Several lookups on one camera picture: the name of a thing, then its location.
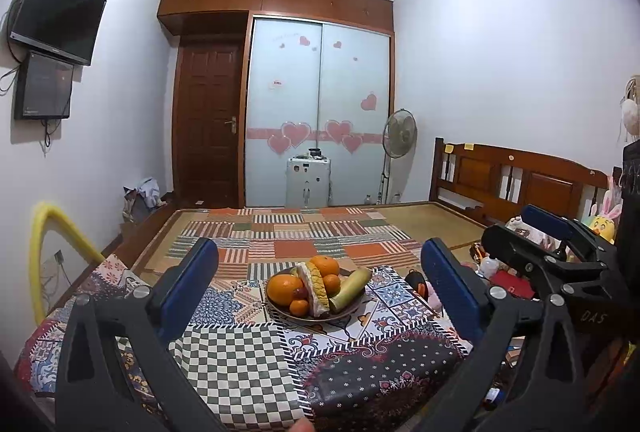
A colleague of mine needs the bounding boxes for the black wall television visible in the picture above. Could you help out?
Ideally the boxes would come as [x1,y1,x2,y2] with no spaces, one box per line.
[9,0,107,67]

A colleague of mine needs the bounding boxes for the white box appliance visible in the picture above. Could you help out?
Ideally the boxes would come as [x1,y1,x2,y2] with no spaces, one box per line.
[285,155,332,209]

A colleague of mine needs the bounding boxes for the large orange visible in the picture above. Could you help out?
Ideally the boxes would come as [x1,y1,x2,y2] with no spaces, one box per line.
[266,274,304,308]
[309,255,341,279]

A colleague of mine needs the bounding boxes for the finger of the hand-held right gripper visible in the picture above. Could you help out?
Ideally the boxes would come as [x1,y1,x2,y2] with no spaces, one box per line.
[480,224,613,299]
[521,205,622,263]

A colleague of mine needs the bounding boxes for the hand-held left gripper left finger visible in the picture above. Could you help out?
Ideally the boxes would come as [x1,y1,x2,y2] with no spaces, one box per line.
[55,237,226,432]

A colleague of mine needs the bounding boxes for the wooden bed footboard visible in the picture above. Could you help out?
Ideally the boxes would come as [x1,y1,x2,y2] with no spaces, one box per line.
[102,204,177,273]

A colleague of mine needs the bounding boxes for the pomelo slice with rind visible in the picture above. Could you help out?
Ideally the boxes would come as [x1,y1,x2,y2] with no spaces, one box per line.
[294,262,323,319]

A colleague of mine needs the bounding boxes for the yellow chick plush toy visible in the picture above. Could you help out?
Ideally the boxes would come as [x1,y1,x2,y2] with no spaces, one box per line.
[589,202,624,245]

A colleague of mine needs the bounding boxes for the striped patchwork blanket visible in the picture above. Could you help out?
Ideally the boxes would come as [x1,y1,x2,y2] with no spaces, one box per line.
[165,207,426,281]

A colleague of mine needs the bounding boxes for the red box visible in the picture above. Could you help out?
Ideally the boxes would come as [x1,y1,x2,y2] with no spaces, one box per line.
[490,272,537,301]

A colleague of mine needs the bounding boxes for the sliding wardrobe with heart stickers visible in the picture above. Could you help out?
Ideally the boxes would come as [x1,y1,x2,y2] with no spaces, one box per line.
[157,0,397,209]

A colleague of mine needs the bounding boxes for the dark brown plate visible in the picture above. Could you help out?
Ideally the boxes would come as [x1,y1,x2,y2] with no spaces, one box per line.
[264,266,370,323]

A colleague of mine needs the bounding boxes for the wooden bed headboard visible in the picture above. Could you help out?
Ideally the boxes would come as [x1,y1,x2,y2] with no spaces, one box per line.
[430,137,624,229]

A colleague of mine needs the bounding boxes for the yellow green banana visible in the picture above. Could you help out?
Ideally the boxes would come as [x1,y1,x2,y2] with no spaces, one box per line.
[327,267,374,313]

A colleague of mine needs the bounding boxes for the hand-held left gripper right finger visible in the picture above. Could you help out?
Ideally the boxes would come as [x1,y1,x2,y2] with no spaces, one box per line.
[415,238,587,432]

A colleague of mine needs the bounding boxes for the pile of clothes on floor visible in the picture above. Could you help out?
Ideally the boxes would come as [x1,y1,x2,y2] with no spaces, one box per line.
[122,176,162,223]

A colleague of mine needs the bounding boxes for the yellow foam tube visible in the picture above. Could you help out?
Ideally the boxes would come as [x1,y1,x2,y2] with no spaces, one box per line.
[29,203,106,329]

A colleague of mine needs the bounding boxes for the black and orange device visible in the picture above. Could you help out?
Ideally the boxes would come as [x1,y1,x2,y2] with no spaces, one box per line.
[404,269,429,299]

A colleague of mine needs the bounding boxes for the hanging fluffy earmuffs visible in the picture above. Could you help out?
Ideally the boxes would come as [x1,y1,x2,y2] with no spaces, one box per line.
[619,76,640,136]

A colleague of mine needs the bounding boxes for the brown wooden door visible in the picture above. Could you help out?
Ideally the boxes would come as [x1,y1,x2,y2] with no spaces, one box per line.
[171,40,247,209]

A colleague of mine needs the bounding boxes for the small wall monitor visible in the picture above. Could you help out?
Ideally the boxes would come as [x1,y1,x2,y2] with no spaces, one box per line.
[13,51,75,121]

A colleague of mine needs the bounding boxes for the standing electric fan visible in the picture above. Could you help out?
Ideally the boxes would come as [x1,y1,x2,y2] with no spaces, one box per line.
[380,109,419,205]

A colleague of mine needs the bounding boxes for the yellow corn cob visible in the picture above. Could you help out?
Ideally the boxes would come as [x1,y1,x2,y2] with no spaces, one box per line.
[305,261,332,313]

